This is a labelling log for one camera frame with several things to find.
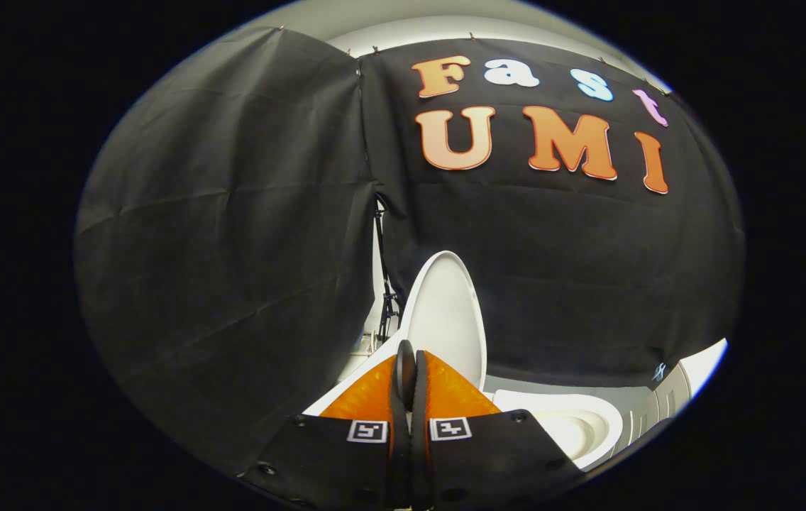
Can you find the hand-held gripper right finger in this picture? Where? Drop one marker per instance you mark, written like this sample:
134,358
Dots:
418,440

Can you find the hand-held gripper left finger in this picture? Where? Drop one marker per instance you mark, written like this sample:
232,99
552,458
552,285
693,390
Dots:
397,440

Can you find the white toilet lid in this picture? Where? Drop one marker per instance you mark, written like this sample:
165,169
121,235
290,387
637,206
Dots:
445,319

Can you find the white toilet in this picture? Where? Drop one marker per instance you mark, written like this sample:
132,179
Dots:
566,426

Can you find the black backdrop cloth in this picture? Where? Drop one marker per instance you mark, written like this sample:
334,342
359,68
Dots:
218,248

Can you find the white drawer cabinet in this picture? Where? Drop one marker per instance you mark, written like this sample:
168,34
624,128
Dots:
680,387

